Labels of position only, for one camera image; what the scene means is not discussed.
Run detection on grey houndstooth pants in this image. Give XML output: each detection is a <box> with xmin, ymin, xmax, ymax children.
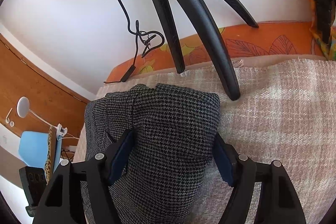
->
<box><xmin>84</xmin><ymin>84</ymin><xmax>220</xmax><ymax>223</ymax></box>

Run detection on light blue chair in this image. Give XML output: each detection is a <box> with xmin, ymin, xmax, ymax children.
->
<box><xmin>18</xmin><ymin>131</ymin><xmax>49</xmax><ymax>168</ymax></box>

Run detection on white clip lamp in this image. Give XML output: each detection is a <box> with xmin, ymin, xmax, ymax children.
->
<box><xmin>17</xmin><ymin>97</ymin><xmax>79</xmax><ymax>140</ymax></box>

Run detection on wooden door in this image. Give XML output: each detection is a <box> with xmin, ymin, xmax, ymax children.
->
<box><xmin>1</xmin><ymin>36</ymin><xmax>89</xmax><ymax>137</ymax></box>

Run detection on pink checked bed blanket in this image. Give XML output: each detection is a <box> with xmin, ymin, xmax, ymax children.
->
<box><xmin>72</xmin><ymin>54</ymin><xmax>336</xmax><ymax>224</ymax></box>

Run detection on orange floral bed sheet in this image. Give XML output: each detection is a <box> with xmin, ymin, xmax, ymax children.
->
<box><xmin>103</xmin><ymin>20</ymin><xmax>328</xmax><ymax>84</ymax></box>

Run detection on black mini tripod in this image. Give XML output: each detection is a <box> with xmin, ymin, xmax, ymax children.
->
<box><xmin>152</xmin><ymin>0</ymin><xmax>258</xmax><ymax>101</ymax></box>

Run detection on black ring light cable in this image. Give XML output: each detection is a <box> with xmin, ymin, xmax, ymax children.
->
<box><xmin>90</xmin><ymin>0</ymin><xmax>165</xmax><ymax>83</ymax></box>

